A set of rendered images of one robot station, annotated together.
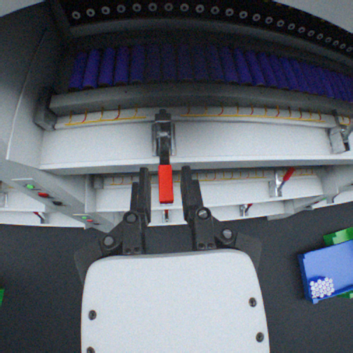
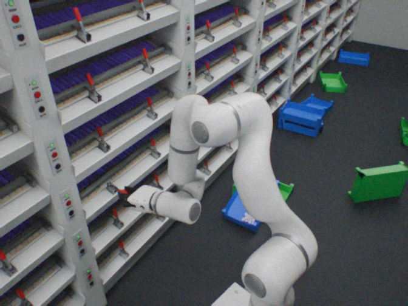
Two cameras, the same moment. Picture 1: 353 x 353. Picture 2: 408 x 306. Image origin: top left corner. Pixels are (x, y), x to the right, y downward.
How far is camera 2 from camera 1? 1.28 m
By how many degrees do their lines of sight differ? 40
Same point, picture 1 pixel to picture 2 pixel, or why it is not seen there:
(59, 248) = not seen: outside the picture
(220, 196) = not seen: hidden behind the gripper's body
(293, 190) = (167, 182)
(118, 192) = (97, 239)
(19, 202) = (44, 294)
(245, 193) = not seen: hidden behind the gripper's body
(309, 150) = (149, 164)
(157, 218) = (120, 260)
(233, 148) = (129, 180)
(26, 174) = (80, 226)
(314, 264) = (238, 212)
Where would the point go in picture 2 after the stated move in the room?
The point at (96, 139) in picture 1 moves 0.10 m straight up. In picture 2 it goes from (95, 201) to (90, 180)
